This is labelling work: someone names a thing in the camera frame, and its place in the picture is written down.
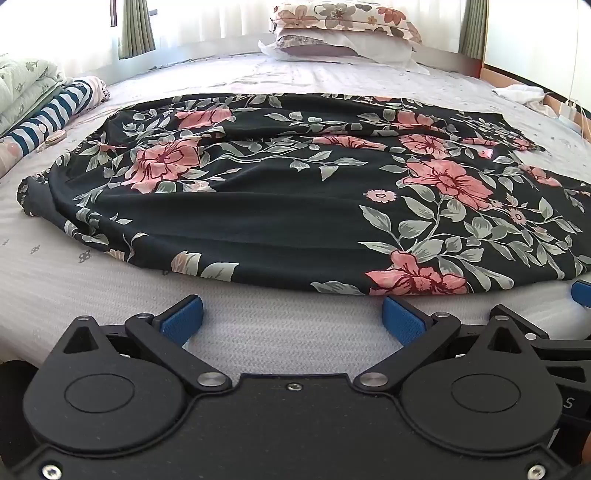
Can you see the black floral pants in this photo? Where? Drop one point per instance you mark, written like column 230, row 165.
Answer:
column 286, row 207

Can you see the beige floral pillow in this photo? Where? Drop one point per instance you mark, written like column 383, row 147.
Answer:
column 341, row 16

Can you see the pale green folded quilt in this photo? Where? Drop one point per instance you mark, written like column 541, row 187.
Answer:
column 21, row 92

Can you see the small round floral pouch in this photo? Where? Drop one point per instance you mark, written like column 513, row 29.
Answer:
column 54, row 137

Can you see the white pillow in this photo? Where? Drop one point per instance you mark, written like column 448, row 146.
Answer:
column 374, row 50

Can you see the bed with grey sheet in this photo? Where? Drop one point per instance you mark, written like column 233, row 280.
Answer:
column 277, row 76

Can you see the mauve patterned pillow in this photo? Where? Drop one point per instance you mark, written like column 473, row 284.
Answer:
column 300, row 45

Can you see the navy white striped cloth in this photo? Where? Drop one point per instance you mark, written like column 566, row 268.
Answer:
column 51, row 113

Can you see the green curtain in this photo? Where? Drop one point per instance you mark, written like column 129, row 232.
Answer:
column 473, row 27
column 136, row 27

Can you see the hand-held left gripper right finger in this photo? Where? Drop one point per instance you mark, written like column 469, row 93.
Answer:
column 404, row 321

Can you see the white crumpled cloth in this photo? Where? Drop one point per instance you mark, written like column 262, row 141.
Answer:
column 519, row 94

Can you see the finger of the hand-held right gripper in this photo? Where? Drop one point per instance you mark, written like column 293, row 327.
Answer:
column 582, row 291
column 524, row 321

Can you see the wooden bed frame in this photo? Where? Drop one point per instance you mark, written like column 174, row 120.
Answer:
column 512, row 76

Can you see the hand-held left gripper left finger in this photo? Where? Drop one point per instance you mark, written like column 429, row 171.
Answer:
column 183, row 319

